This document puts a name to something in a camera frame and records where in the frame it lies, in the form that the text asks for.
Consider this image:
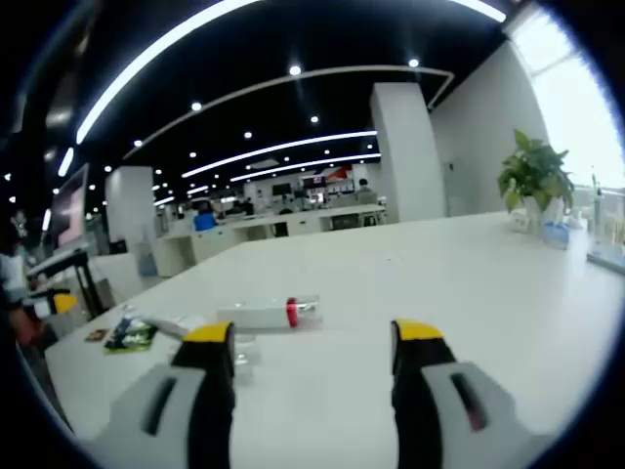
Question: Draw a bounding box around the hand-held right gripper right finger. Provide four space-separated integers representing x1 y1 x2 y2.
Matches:
389 318 556 469

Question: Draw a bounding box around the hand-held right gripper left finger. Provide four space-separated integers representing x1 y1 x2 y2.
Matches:
80 320 238 469

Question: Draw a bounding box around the small white skincare pump bottle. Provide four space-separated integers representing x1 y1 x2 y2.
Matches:
232 333 263 387

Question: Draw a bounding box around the white skincare bottle red collar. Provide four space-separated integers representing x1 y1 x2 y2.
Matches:
216 293 324 329

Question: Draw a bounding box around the silver green skincare sachet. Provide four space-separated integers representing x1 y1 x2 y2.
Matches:
103 320 160 354

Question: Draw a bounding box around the pale blue container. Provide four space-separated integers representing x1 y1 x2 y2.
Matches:
137 227 158 278

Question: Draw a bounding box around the black monitor stand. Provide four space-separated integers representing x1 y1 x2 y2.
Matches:
26 247 106 321

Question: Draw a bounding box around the yellow object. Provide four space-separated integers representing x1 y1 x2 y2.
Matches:
51 291 78 317

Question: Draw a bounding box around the white office counter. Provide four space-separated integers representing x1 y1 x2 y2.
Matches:
155 203 388 277

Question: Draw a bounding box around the blue tissue box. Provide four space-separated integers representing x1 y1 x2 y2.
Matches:
540 220 571 250

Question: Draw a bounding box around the large monitor screen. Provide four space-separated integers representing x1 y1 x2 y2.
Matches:
50 163 93 250

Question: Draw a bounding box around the clear tray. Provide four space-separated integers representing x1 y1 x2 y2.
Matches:
585 249 625 275

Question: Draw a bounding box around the potted green plant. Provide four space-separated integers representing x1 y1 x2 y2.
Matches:
496 128 576 231

